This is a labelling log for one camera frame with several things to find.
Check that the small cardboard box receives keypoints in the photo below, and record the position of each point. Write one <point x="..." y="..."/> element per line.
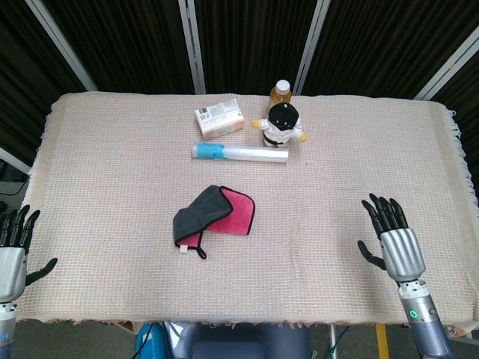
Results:
<point x="219" y="119"/>

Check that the blue plastic base part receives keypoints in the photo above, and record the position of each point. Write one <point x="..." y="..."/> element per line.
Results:
<point x="147" y="344"/>

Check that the clear plastic wrap roll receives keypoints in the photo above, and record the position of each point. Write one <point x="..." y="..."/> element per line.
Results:
<point x="243" y="153"/>

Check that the pink and grey cloth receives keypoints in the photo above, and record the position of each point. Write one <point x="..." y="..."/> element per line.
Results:
<point x="202" y="213"/>

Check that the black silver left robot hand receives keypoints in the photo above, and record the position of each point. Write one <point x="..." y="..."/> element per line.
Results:
<point x="11" y="261"/>

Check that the black plush toy white coat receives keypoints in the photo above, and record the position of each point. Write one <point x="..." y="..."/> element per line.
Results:
<point x="281" y="125"/>

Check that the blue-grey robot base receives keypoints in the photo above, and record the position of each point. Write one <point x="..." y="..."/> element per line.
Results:
<point x="243" y="344"/>

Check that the white partition post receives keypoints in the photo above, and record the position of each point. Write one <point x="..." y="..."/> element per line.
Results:
<point x="312" y="45"/>
<point x="449" y="69"/>
<point x="15" y="160"/>
<point x="62" y="45"/>
<point x="191" y="45"/>

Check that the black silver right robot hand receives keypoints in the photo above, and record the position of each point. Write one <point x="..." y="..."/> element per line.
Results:
<point x="402" y="254"/>

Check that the beige waffle-weave cloth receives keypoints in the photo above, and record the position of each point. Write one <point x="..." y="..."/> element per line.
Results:
<point x="112" y="187"/>

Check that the metal table leg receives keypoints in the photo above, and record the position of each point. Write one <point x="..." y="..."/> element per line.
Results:
<point x="333" y="342"/>

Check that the juice bottle white cap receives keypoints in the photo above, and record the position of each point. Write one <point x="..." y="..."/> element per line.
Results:
<point x="280" y="95"/>

